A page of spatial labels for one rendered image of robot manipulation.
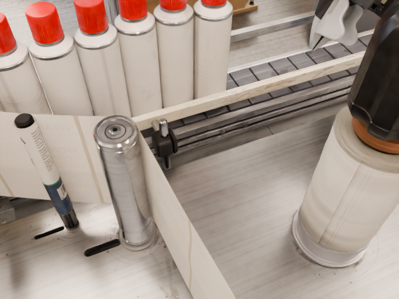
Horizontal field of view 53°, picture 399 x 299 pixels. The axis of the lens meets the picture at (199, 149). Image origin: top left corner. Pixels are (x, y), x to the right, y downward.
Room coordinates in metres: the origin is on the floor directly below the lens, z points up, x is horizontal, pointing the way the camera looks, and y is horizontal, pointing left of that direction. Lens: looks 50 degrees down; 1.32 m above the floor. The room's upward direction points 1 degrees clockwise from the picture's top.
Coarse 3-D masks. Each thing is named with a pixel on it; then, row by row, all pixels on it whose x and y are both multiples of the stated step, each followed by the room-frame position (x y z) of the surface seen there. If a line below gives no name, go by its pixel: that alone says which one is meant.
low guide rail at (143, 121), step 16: (320, 64) 0.52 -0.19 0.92; (336, 64) 0.52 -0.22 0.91; (352, 64) 0.54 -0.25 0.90; (272, 80) 0.48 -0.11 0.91; (288, 80) 0.49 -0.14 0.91; (304, 80) 0.50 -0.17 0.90; (208, 96) 0.44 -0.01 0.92; (224, 96) 0.44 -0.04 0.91; (240, 96) 0.45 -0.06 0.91; (160, 112) 0.41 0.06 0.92; (176, 112) 0.41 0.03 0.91; (192, 112) 0.42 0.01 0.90; (144, 128) 0.39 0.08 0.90
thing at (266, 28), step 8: (296, 16) 0.58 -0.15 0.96; (304, 16) 0.59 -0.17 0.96; (312, 16) 0.59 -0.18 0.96; (264, 24) 0.56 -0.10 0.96; (272, 24) 0.56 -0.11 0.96; (280, 24) 0.56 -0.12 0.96; (288, 24) 0.57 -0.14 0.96; (296, 24) 0.58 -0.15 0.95; (232, 32) 0.54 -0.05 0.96; (240, 32) 0.54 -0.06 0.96; (248, 32) 0.54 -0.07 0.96; (256, 32) 0.55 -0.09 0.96; (264, 32) 0.55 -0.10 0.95; (272, 32) 0.56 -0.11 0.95; (232, 40) 0.53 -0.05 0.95
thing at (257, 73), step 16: (320, 48) 0.61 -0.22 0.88; (336, 48) 0.62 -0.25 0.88; (352, 48) 0.62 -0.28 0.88; (272, 64) 0.56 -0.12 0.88; (288, 64) 0.57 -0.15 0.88; (304, 64) 0.57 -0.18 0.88; (240, 80) 0.52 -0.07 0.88; (256, 80) 0.52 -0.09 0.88; (320, 80) 0.52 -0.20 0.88; (256, 96) 0.48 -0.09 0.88; (272, 96) 0.48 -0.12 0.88; (208, 112) 0.44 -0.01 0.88; (224, 112) 0.44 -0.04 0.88; (176, 128) 0.41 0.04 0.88
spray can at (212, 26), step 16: (208, 0) 0.46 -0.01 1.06; (224, 0) 0.46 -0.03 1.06; (208, 16) 0.45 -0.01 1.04; (224, 16) 0.45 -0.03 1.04; (208, 32) 0.45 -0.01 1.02; (224, 32) 0.45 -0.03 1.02; (208, 48) 0.45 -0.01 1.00; (224, 48) 0.45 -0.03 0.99; (208, 64) 0.45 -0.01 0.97; (224, 64) 0.46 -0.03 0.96; (208, 80) 0.45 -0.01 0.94; (224, 80) 0.46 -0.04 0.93
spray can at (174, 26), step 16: (160, 0) 0.45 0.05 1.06; (176, 0) 0.45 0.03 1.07; (160, 16) 0.44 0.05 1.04; (176, 16) 0.44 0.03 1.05; (192, 16) 0.45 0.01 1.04; (160, 32) 0.44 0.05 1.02; (176, 32) 0.44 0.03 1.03; (192, 32) 0.45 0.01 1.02; (160, 48) 0.44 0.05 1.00; (176, 48) 0.44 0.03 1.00; (192, 48) 0.45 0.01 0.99; (160, 64) 0.44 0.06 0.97; (176, 64) 0.44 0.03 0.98; (192, 64) 0.45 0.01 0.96; (160, 80) 0.45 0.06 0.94; (176, 80) 0.44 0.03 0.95; (192, 80) 0.45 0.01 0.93; (176, 96) 0.44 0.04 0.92; (192, 96) 0.45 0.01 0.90
